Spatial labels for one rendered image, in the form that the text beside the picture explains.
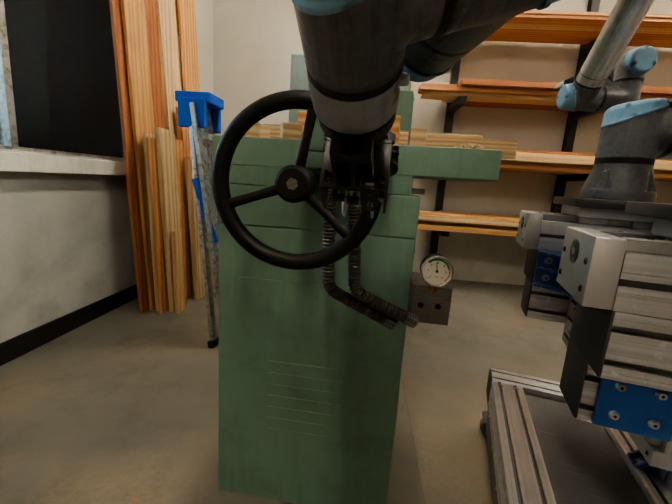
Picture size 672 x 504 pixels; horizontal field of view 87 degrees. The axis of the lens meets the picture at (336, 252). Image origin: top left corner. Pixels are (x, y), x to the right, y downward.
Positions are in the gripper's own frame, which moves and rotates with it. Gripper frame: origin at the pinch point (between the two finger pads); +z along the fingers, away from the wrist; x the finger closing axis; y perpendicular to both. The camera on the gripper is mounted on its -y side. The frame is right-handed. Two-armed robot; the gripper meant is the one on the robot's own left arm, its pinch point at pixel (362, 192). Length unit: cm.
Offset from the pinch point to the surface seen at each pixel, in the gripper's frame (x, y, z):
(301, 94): -10.8, -14.7, -2.6
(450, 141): 17.6, -30.5, 27.8
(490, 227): 88, -98, 221
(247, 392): -26, 32, 46
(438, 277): 15.1, 4.7, 23.2
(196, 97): -80, -79, 71
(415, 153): 8.6, -18.8, 16.7
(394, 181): 5.0, -13.8, 19.6
